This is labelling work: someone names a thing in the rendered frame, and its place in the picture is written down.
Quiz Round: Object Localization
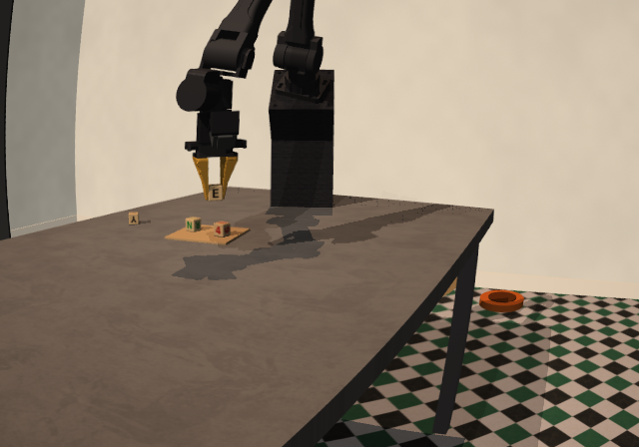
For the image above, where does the orange square mat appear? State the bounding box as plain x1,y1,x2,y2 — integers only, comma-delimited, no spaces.
165,224,250,245

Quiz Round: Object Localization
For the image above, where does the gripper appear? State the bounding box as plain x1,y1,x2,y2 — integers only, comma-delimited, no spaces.
185,139,247,201

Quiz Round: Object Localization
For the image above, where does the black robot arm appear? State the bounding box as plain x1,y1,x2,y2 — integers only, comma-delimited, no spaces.
176,0,329,150

